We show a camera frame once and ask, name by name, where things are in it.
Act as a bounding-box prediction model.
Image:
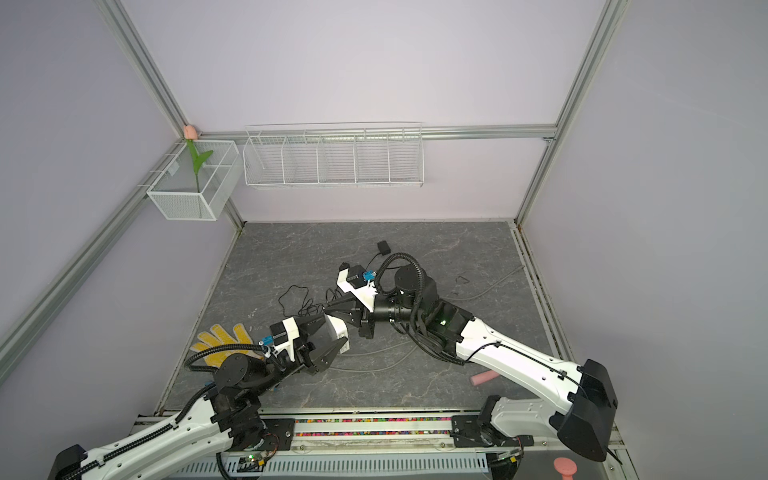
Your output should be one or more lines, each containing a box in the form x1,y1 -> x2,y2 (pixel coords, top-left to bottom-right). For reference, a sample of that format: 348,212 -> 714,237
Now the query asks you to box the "grey ethernet cable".
455,265 -> 524,302
329,344 -> 421,374

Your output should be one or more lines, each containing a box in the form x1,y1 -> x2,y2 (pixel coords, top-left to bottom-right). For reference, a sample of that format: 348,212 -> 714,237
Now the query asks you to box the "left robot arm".
49,335 -> 348,479

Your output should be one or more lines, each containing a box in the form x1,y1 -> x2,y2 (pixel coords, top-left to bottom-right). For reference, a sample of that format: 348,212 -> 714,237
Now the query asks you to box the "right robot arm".
324,253 -> 619,462

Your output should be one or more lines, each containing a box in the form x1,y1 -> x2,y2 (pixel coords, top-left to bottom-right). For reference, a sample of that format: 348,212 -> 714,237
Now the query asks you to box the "black power brick far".
377,241 -> 391,256

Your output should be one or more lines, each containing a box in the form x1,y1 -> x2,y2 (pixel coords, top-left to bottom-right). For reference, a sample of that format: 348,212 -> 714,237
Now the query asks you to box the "yellow work glove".
190,323 -> 257,368

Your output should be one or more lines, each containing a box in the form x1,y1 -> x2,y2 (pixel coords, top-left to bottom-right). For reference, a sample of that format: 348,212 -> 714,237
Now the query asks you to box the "pink purple toy shovel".
470,370 -> 500,386

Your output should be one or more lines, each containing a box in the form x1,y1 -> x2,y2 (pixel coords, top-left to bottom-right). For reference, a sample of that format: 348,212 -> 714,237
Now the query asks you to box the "white mesh basket small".
147,140 -> 244,221

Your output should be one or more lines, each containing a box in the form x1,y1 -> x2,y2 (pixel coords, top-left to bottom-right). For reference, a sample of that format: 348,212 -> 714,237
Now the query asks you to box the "artificial tulip flower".
183,125 -> 213,193

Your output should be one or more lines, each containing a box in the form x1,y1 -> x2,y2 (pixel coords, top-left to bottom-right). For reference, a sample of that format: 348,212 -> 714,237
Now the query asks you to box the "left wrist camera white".
259,317 -> 300,362

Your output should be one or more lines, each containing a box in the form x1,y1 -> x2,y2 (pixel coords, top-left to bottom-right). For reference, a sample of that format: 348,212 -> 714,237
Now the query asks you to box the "black power cord tangled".
277,284 -> 343,317

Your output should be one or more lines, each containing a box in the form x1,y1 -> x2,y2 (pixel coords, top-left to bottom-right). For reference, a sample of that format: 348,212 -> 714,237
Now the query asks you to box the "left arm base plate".
233,417 -> 296,452

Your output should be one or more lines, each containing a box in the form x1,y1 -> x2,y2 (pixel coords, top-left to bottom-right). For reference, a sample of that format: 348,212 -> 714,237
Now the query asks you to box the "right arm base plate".
450,415 -> 534,448

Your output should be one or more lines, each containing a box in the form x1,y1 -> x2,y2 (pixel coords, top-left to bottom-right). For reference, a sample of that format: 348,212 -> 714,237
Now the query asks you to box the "white wire basket long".
243,122 -> 425,188

